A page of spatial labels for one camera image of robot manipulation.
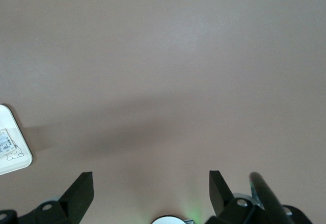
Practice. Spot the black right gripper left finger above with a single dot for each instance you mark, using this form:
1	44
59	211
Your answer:
76	198

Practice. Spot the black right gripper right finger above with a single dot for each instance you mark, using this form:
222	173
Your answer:
221	198

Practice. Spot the cream rectangular tray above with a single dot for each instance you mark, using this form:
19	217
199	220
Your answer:
10	117

